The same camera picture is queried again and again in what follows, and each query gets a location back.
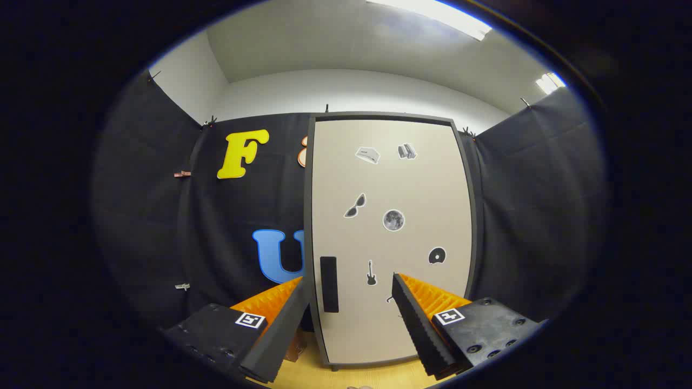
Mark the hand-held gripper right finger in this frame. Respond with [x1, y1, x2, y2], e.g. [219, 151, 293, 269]
[391, 273, 548, 380]

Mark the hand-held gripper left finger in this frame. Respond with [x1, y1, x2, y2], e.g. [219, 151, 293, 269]
[162, 277, 310, 384]

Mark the black door handle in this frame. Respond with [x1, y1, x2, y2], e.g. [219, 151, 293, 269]
[320, 257, 339, 313]

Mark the grey cabinet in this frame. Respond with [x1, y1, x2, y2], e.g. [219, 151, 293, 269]
[303, 112, 482, 372]

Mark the small ceiling light panel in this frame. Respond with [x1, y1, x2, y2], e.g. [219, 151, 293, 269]
[535, 73, 567, 95]

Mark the long ceiling light panel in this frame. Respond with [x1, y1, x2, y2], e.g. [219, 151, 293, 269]
[368, 0, 494, 41]

